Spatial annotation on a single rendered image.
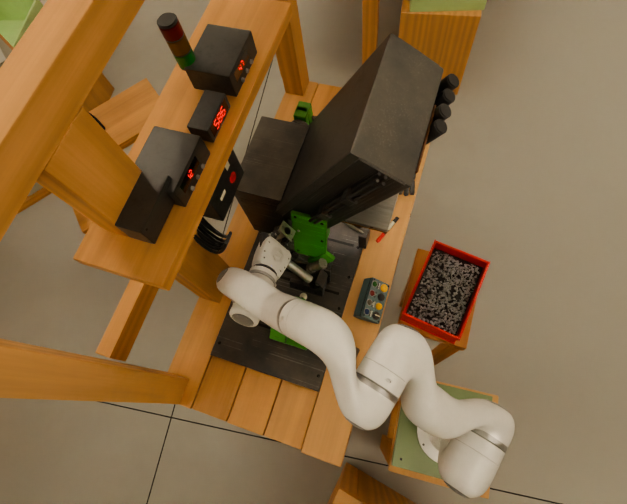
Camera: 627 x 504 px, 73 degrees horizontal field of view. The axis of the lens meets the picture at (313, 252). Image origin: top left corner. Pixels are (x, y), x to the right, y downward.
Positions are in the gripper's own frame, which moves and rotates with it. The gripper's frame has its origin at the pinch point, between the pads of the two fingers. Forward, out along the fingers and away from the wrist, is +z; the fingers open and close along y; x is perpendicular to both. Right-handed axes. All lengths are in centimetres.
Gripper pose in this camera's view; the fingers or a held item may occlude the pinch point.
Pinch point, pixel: (281, 234)
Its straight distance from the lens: 132.1
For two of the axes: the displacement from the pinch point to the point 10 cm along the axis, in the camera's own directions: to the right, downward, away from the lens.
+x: -6.9, 2.7, 6.7
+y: -6.7, -6.0, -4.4
